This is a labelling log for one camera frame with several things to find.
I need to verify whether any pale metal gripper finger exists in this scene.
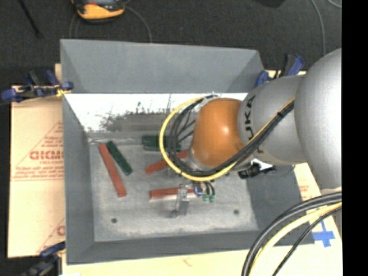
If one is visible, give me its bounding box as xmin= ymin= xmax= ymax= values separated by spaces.
xmin=175 ymin=189 xmax=185 ymax=213
xmin=179 ymin=197 xmax=191 ymax=216

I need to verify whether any red-brown flat block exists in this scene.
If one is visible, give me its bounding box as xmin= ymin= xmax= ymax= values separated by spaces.
xmin=144 ymin=149 xmax=190 ymax=175
xmin=97 ymin=143 xmax=128 ymax=198
xmin=148 ymin=186 xmax=197 ymax=202

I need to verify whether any dark green flat block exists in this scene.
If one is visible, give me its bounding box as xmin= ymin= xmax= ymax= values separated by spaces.
xmin=141 ymin=135 xmax=182 ymax=152
xmin=105 ymin=140 xmax=134 ymax=177

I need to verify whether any grey metal bin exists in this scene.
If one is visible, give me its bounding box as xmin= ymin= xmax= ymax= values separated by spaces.
xmin=59 ymin=39 xmax=315 ymax=264

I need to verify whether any black cylinder on white bracket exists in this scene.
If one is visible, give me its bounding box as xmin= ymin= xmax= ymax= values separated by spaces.
xmin=237 ymin=158 xmax=277 ymax=180

